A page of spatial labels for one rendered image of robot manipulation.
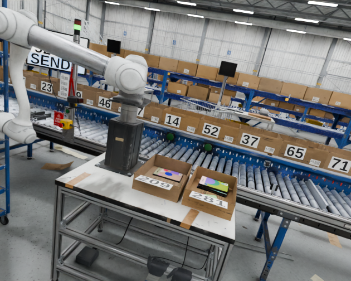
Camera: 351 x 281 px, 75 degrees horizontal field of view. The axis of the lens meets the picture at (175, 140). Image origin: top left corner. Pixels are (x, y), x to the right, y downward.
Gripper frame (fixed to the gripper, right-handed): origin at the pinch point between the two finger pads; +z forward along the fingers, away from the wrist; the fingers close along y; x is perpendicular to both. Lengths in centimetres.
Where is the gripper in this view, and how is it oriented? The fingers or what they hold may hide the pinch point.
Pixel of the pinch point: (44, 114)
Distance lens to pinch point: 194.6
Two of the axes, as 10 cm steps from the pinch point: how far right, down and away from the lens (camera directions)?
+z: 2.8, -2.3, 9.3
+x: -2.0, 9.4, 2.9
